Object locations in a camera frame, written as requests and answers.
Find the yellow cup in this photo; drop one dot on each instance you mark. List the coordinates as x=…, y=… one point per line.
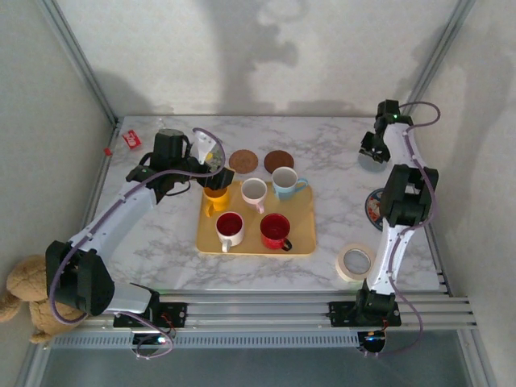
x=217, y=201

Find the blue illustrated round mat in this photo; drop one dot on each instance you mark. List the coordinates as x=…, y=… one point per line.
x=373, y=209

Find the light blue cup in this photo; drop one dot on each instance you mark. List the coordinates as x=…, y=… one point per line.
x=284, y=193

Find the white cup red inside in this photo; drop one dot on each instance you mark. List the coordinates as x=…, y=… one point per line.
x=234, y=238

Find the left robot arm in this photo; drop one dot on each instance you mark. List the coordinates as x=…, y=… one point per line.
x=121, y=217

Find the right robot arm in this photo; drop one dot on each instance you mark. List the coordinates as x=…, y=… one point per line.
x=387, y=262

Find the light woven round coaster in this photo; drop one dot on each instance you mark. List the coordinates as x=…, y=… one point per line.
x=243, y=161

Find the dark brown woven coaster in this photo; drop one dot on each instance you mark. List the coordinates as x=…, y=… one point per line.
x=278, y=159

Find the clear cola bottle red label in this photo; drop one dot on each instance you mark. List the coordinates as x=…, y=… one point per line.
x=132, y=140

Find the yellow plastic tray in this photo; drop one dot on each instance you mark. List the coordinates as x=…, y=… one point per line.
x=250, y=242

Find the beige masking tape roll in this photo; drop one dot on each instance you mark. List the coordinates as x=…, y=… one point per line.
x=342, y=266

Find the brown teddy bear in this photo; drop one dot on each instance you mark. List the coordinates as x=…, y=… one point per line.
x=24, y=282

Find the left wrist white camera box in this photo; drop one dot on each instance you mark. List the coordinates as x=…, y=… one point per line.
x=201, y=146

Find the left aluminium side rail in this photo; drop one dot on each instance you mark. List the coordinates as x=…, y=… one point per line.
x=100, y=181

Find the right aluminium frame post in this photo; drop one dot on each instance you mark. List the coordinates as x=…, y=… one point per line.
x=434, y=60

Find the aluminium frame post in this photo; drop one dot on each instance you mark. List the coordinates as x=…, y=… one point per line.
x=434, y=60
x=80, y=60

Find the left aluminium frame post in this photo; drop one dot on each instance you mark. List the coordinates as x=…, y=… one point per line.
x=80, y=60

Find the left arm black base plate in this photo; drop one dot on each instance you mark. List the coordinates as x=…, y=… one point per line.
x=173, y=314

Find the aluminium mounting rail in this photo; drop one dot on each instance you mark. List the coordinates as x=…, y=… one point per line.
x=258, y=312

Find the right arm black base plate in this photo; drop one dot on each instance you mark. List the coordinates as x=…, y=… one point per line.
x=340, y=314

